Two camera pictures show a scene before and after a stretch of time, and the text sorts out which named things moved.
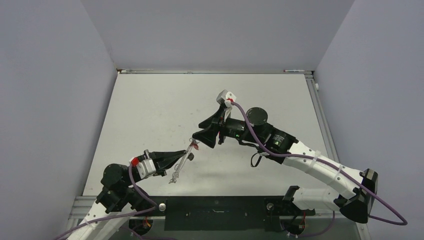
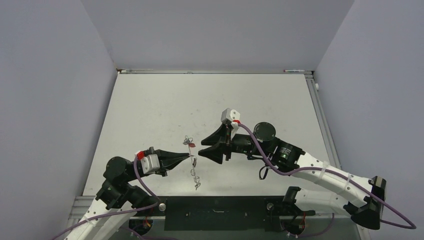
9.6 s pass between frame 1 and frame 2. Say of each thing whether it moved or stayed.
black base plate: stayed
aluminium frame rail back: stayed
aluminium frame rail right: stayed
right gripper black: moved
